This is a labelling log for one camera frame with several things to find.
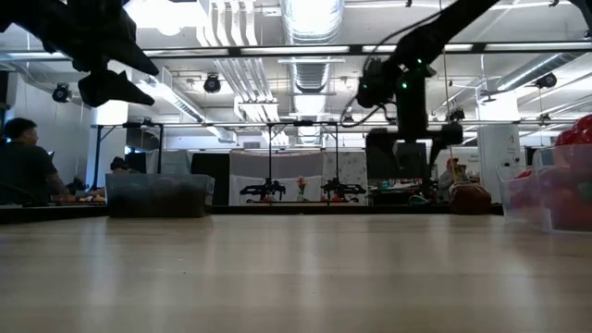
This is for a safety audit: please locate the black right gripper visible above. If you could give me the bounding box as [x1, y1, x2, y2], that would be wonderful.
[364, 68, 464, 181]

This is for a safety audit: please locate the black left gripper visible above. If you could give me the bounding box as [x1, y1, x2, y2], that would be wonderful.
[0, 0, 161, 109]

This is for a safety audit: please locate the person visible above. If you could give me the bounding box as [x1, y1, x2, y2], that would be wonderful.
[87, 155, 140, 200]
[437, 156, 471, 204]
[0, 117, 78, 208]

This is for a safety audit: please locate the black ceiling spotlight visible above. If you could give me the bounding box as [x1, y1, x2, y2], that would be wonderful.
[203, 72, 223, 95]
[535, 71, 559, 91]
[51, 81, 74, 105]

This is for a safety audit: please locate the white pillar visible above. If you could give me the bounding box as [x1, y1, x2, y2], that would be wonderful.
[476, 99, 523, 204]

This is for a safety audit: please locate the white draped background table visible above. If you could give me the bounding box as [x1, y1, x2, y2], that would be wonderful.
[228, 149, 371, 207]

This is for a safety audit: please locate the grey plastic fruit bin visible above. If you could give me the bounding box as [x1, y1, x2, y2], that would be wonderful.
[105, 172, 216, 219]

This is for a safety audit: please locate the clear plastic bin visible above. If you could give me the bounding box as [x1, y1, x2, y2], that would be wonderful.
[496, 144, 592, 234]

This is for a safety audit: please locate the long ceiling light strip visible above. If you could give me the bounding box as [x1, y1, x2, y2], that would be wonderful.
[138, 43, 592, 57]

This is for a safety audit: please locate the red pepper with green stem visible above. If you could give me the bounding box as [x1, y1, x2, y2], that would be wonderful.
[553, 114, 592, 147]

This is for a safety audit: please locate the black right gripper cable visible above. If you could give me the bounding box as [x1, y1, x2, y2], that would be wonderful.
[339, 8, 445, 130]

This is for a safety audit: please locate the black background rig frame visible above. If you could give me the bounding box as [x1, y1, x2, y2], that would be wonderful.
[90, 118, 371, 204]

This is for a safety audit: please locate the black aluminium table frame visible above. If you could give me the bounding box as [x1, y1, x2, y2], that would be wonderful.
[0, 203, 506, 227]

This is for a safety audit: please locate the silver ceiling air duct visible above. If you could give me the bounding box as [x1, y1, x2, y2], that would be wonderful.
[279, 0, 347, 144]

